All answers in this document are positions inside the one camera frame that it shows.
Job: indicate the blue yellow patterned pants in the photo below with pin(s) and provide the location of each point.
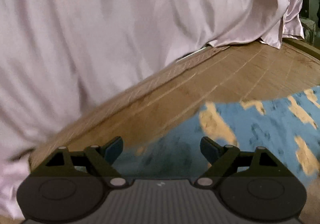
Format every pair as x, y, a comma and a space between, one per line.
288, 127

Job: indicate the woven bamboo sleeping mat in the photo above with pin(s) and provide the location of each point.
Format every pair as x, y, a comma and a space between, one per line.
147, 112

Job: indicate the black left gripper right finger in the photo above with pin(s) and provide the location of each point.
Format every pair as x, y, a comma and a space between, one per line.
225, 161

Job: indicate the pink satin bed sheet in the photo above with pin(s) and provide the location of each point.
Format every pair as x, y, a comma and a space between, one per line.
60, 58

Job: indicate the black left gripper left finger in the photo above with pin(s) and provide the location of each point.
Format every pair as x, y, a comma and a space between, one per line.
93, 161

